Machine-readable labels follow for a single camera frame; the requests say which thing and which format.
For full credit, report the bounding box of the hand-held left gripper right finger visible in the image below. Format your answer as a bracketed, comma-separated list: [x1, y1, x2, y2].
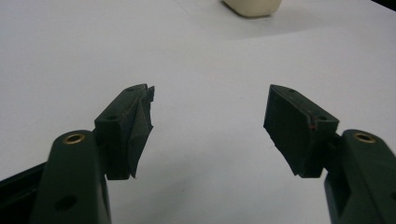
[262, 83, 341, 179]

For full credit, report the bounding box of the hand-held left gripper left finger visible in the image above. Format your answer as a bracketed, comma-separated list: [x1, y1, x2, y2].
[93, 82, 156, 182]

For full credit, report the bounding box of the beige square cup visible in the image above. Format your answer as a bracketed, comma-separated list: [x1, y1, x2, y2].
[221, 0, 283, 19]

